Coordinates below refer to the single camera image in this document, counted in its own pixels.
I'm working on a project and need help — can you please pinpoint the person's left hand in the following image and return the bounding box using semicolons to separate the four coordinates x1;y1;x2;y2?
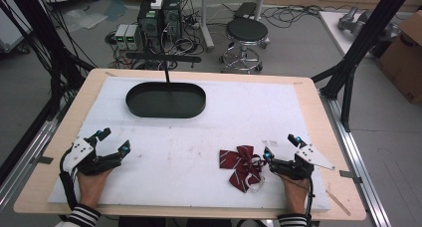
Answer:
77;168;113;209

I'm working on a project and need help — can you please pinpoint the black T-shaped stand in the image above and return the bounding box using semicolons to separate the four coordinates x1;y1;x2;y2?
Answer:
124;27;203;93

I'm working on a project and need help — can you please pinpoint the brown cardboard box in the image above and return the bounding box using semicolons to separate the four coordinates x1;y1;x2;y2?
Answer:
375;10;422;106

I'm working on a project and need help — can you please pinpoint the person's right hand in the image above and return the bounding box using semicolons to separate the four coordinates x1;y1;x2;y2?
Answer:
279;174;310;215

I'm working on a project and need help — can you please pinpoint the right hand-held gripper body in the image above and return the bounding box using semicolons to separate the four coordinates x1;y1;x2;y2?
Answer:
269;143;336;181

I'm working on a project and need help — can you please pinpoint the white foam mat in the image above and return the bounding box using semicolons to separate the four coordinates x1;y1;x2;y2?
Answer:
48;76;331;211

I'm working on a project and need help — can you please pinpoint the wooden table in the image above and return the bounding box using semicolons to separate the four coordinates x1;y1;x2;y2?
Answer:
13;68;367;222

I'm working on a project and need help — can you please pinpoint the grey power supply unit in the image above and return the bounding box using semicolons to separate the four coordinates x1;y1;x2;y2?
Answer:
113;23;143;51

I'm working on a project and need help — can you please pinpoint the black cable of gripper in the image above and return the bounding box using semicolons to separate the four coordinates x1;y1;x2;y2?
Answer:
282;173;316;225
59;147;81;211

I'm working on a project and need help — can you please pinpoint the white table leg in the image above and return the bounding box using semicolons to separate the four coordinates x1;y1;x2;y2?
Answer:
197;0;216;53

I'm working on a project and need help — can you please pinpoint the black metal frame strut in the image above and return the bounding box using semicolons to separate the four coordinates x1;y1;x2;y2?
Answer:
312;0;416;133

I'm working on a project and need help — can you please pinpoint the black cable bundle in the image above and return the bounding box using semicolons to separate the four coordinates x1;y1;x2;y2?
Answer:
0;0;98;118

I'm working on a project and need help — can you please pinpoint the black round stool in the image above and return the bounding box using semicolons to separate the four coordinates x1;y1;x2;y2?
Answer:
218;17;272;76

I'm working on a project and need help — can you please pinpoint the black oval tray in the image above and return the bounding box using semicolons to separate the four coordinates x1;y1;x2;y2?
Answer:
124;82;207;119

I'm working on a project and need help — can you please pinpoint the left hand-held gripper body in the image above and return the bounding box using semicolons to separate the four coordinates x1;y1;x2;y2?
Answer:
62;135;123;177

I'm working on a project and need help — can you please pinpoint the black computer tower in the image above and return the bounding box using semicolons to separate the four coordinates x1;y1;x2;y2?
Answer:
136;0;183;42

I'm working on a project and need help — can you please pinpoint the person's right striped sleeve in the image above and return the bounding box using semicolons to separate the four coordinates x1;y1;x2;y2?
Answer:
278;213;309;227

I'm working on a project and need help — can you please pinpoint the wooden stick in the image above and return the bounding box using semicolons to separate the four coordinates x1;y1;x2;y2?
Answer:
324;188;352;217

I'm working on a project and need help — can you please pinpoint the person's striped sleeve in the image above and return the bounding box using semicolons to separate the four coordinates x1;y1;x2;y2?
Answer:
55;203;102;227
278;213;309;227

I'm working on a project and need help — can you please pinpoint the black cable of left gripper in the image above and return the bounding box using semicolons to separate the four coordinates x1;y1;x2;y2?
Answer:
59;147;81;211

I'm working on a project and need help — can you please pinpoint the person's left striped sleeve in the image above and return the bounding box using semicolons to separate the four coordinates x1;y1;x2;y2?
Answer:
55;203;102;227

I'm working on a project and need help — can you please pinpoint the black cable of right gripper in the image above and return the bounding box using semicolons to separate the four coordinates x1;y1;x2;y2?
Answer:
282;173;316;225

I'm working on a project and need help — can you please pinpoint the dark red striped bow tie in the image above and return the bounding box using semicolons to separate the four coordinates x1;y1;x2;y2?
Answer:
219;144;267;193

